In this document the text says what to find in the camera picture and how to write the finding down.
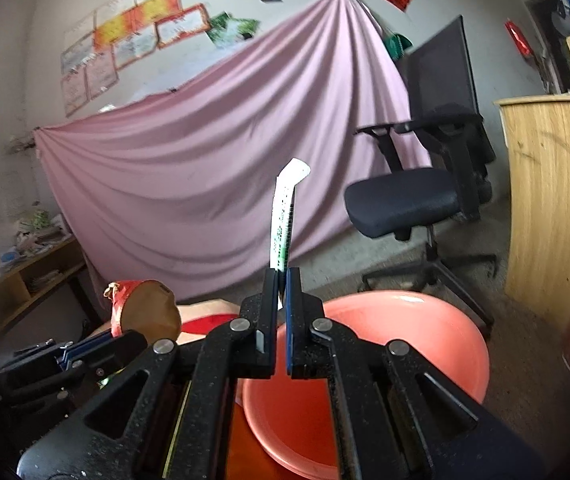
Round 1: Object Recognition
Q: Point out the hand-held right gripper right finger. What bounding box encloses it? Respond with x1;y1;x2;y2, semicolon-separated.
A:
286;267;546;480

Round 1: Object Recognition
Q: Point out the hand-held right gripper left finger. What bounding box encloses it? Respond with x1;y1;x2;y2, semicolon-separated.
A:
18;269;279;480

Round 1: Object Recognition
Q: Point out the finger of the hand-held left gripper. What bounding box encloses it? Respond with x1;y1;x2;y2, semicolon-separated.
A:
58;330;149;370

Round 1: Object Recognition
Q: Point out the red brown bag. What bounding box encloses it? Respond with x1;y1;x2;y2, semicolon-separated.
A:
104;280;182;342

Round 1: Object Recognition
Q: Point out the white toothpaste box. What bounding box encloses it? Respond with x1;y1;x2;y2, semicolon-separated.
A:
267;157;312;311

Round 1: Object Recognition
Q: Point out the salmon pink plastic basin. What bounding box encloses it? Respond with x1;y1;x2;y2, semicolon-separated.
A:
241;291;490;479

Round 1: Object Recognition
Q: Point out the wooden shelf unit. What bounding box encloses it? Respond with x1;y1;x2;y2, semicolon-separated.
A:
0;232;92;347

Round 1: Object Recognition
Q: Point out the stack of papers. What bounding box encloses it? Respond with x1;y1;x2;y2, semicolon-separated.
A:
0;204;72;272

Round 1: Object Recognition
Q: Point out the pink cloth backdrop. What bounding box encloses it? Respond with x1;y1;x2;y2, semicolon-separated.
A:
32;0;434;304

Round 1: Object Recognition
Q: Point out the black office chair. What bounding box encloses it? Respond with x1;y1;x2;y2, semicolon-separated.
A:
344;15;498;342

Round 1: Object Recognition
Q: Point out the light wooden cabinet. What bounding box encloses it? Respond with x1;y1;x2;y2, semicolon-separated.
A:
494;94;570;332

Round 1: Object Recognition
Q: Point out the green photo poster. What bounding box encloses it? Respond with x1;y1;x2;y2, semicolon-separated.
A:
206;11;261;49

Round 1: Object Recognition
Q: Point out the green hanging object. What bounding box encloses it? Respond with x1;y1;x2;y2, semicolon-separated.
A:
384;32;414;59

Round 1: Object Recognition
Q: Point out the red hanging ornament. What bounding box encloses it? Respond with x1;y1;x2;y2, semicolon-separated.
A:
504;19;534;59

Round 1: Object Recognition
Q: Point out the group of wall certificates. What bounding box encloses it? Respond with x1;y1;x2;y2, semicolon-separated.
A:
60;0;234;119

